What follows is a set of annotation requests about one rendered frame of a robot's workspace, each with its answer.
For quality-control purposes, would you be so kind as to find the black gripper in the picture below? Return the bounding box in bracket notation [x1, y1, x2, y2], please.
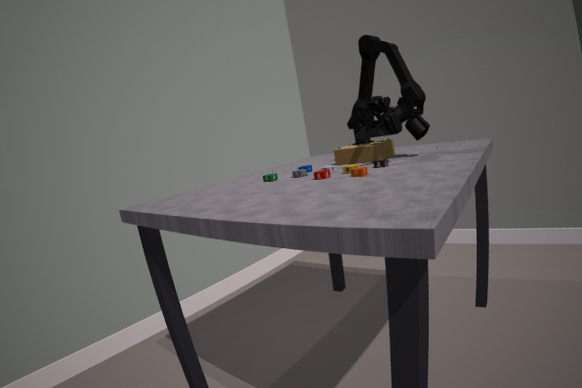
[355, 108, 402, 140]

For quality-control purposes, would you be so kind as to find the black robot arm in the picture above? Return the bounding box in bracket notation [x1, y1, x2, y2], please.
[348, 35, 431, 141]

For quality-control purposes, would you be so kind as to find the red block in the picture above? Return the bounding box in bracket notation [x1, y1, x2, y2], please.
[313, 170, 331, 180]

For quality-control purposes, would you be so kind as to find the green block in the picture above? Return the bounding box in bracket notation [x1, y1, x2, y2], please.
[263, 173, 278, 182]

